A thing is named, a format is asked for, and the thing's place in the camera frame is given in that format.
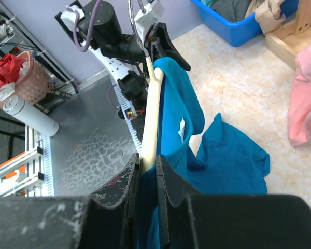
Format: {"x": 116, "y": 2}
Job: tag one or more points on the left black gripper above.
{"x": 159, "y": 45}

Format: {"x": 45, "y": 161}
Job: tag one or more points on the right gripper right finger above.
{"x": 191, "y": 219}

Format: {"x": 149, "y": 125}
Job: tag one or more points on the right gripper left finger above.
{"x": 106, "y": 218}

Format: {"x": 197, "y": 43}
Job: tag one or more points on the teal blue t shirt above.
{"x": 218, "y": 158}

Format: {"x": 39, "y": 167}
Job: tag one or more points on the cream plastic hanger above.
{"x": 149, "y": 140}

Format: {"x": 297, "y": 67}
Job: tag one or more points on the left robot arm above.
{"x": 96, "y": 26}

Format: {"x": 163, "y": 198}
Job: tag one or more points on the dark grey t shirt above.
{"x": 231, "y": 10}

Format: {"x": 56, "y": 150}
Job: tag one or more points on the beige t shirt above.
{"x": 267, "y": 14}

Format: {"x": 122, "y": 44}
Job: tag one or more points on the salmon pink t shirt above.
{"x": 299, "y": 113}

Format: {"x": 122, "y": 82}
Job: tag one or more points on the mint green cloth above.
{"x": 207, "y": 2}

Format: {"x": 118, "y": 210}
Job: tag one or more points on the blue plastic bin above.
{"x": 237, "y": 33}

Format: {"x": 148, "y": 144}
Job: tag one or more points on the wooden clothes rack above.
{"x": 289, "y": 39}

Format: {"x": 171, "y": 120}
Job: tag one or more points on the pink woven basket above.
{"x": 32, "y": 86}

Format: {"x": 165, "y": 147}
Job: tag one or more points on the white cylindrical bottle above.
{"x": 31, "y": 116}

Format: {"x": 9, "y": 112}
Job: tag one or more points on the red cloth in basket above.
{"x": 10, "y": 66}

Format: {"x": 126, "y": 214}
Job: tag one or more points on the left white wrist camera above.
{"x": 144, "y": 21}

